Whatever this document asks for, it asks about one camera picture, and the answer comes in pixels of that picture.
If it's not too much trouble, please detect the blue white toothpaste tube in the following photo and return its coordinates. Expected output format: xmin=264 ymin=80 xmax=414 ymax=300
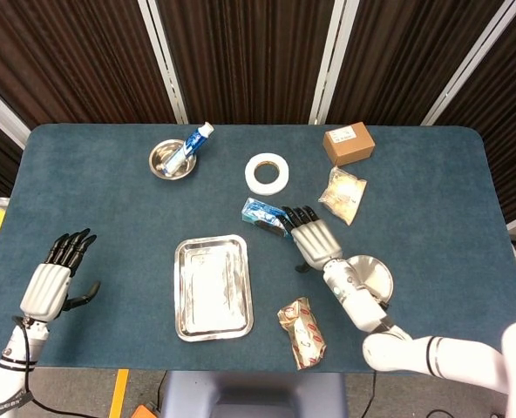
xmin=164 ymin=122 xmax=215 ymax=176

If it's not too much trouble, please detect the white tape roll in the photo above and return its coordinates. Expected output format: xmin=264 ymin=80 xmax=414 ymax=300
xmin=244 ymin=152 xmax=291 ymax=196

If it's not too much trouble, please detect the orange floor object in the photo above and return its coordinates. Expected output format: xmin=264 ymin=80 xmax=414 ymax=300
xmin=129 ymin=404 xmax=163 ymax=418

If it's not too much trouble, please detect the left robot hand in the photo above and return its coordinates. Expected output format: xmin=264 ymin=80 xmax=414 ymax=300
xmin=20 ymin=227 xmax=101 ymax=323

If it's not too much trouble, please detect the brown cardboard box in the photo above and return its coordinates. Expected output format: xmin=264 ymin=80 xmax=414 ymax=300
xmin=322 ymin=121 xmax=377 ymax=166

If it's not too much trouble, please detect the blue table cloth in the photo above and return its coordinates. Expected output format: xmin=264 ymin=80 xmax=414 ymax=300
xmin=0 ymin=124 xmax=516 ymax=376

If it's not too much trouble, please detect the rectangular steel tray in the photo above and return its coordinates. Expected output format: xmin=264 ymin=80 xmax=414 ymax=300
xmin=173 ymin=234 xmax=254 ymax=342

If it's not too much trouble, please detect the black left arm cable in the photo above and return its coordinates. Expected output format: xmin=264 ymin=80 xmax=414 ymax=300
xmin=11 ymin=315 xmax=74 ymax=418

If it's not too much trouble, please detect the brown snack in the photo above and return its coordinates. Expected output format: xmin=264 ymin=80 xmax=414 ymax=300
xmin=276 ymin=296 xmax=329 ymax=371

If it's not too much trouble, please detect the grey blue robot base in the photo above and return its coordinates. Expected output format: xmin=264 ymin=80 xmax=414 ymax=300
xmin=160 ymin=372 xmax=349 ymax=418

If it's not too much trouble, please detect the small steel bowl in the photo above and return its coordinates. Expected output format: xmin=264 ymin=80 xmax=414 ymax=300
xmin=148 ymin=138 xmax=198 ymax=179

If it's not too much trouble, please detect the round steel plate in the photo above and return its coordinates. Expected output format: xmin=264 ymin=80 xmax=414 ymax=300
xmin=343 ymin=254 xmax=394 ymax=306

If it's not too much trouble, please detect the blue rectangular box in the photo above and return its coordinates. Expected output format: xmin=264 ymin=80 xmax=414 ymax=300
xmin=241 ymin=198 xmax=294 ymax=239

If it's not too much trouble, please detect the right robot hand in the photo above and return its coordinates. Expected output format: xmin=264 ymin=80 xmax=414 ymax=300
xmin=281 ymin=205 xmax=344 ymax=273

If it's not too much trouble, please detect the clear snack packet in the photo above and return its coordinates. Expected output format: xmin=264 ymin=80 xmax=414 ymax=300
xmin=317 ymin=165 xmax=368 ymax=226

